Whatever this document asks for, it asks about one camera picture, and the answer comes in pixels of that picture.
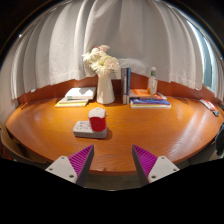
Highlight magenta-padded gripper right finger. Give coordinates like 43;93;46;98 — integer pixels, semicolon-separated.
131;144;181;187

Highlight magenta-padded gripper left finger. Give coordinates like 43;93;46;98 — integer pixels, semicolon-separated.
45;144;95;188

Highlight red and white charger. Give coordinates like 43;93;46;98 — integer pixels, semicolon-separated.
87;107;108;133

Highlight white power strip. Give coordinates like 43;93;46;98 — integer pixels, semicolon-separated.
72;120;109;140

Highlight yellow flat book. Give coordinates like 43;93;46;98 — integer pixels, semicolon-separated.
54;96;90;108

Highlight black chair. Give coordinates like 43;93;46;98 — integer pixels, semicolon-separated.
214;121;224;158

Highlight blue flat book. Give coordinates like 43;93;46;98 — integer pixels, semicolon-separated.
129;98;172;109

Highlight red flat book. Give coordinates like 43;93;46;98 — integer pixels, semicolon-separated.
155;92;168;101

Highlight white closed book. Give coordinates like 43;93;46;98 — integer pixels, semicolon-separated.
64;86;97;101

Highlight orange flat book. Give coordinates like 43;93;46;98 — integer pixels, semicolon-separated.
129;88;164;100

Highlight red and white booklet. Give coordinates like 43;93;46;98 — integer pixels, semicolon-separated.
199;98;217;112

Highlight clear plastic drink bottle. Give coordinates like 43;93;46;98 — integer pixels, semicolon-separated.
147;66;159;96

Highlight white ceramic vase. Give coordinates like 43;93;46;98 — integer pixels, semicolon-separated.
96;71;116;105

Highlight grey upright book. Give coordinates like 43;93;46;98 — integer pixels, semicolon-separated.
120;67;128;105

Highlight blue upright book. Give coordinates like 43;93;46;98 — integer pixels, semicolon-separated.
125;67;132;98

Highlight window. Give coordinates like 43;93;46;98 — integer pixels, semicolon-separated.
194;26;217;93

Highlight white and pink flowers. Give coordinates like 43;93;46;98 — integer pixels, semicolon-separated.
81;44;121;76

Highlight white curtain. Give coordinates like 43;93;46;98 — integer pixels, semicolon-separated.
0;0;224;124

